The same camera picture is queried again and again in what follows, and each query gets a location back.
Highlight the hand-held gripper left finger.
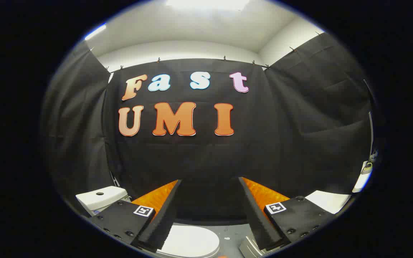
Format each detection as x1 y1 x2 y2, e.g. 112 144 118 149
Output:
88 179 182 253

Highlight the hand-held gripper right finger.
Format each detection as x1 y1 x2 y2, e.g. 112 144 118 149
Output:
238 177 336 251

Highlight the white toilet lid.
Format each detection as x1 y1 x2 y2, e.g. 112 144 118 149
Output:
156 225 220 258

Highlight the white toilet tank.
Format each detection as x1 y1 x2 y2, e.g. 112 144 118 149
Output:
76 186 131 216

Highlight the black backdrop cloth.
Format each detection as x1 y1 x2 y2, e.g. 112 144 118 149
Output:
40 32 375 226

